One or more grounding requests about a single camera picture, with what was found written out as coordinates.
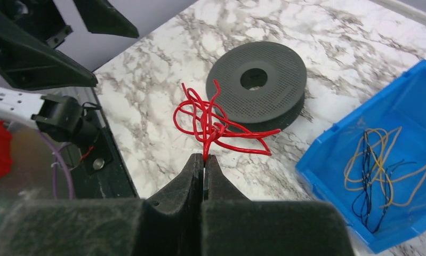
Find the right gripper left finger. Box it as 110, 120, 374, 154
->
0, 154, 203, 255

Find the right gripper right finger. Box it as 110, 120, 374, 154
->
201, 155, 354, 255

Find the red cable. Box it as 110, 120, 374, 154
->
173, 79, 282, 163

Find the blue plastic bin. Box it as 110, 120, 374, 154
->
295, 60, 426, 253

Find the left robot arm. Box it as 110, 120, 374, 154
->
0, 1, 100, 148

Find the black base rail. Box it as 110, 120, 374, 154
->
61, 86, 139, 201

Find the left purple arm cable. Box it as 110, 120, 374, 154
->
36, 129, 76, 201

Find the black cable spool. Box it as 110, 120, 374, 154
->
205, 42, 307, 132

